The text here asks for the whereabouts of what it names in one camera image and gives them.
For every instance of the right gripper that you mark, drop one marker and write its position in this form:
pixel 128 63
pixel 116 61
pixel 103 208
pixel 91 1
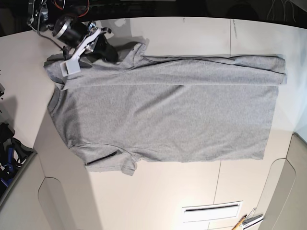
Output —
pixel 72 33

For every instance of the grey T-shirt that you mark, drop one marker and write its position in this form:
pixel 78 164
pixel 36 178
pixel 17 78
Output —
pixel 161 109

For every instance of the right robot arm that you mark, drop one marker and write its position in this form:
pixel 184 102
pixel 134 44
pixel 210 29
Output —
pixel 42 16

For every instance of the blue and black tool pile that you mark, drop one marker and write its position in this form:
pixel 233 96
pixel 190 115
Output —
pixel 13 155

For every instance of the yellow pencil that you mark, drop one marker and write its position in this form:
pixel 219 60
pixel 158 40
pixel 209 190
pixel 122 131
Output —
pixel 239 223

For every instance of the metal binder clip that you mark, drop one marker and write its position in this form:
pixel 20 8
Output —
pixel 250 222

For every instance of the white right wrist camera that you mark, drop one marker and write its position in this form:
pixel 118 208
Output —
pixel 70 67

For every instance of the white cable grommet plate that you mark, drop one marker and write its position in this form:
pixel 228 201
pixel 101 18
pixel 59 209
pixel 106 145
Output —
pixel 211 212

